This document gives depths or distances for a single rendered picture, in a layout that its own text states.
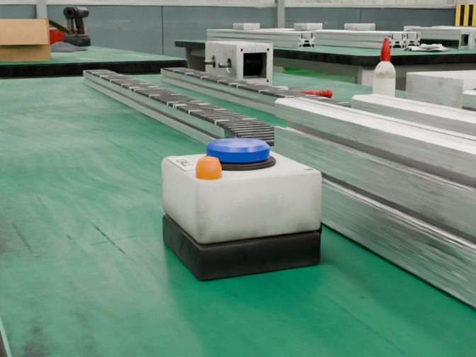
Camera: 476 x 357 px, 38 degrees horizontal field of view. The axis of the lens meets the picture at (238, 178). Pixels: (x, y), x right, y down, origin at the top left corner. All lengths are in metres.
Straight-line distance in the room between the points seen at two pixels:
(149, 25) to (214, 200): 11.62
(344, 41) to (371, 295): 3.62
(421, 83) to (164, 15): 11.41
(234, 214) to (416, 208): 0.11
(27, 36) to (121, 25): 9.25
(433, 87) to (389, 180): 0.29
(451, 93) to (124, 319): 0.43
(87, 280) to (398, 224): 0.19
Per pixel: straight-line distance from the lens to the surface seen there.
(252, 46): 1.57
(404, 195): 0.42
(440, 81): 0.70
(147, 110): 1.11
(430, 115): 0.52
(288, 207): 0.41
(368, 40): 3.82
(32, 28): 2.65
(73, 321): 0.36
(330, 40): 4.14
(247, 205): 0.40
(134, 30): 11.92
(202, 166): 0.39
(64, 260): 0.45
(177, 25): 12.15
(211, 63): 1.70
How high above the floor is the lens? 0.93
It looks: 13 degrees down
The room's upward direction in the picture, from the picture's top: straight up
